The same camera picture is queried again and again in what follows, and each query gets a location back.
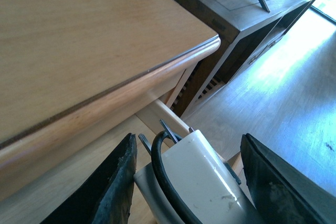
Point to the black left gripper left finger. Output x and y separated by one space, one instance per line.
106 196

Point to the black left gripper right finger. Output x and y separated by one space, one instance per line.
280 193

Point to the wooden drawer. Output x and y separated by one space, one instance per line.
37 199

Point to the wooden nightstand cabinet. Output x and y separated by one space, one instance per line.
65 64

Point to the dark wooden low cabinet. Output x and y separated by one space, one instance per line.
242 26

